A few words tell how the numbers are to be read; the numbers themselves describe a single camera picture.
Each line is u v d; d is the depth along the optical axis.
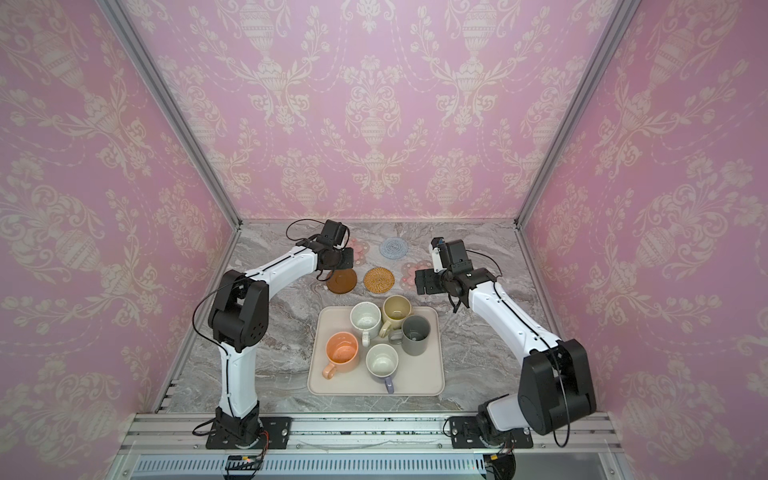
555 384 0.42
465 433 0.73
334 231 0.80
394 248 1.13
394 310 0.94
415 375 0.84
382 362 0.85
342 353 0.87
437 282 0.75
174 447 0.73
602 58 0.75
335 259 0.83
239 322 0.54
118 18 0.70
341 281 1.02
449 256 0.67
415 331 0.86
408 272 1.06
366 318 0.93
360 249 1.12
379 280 1.03
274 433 0.74
